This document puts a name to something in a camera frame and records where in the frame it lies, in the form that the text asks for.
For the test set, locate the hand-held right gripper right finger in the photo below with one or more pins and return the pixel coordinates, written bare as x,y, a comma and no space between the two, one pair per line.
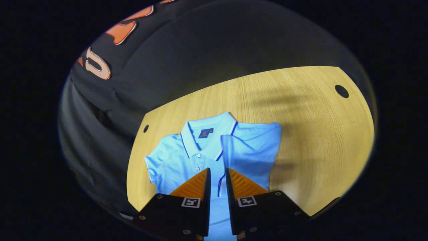
232,208

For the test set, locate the light blue polo T-shirt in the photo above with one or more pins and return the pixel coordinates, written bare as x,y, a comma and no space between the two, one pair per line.
247,150

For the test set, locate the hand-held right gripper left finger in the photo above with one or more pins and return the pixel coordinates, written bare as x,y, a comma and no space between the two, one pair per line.
204,214

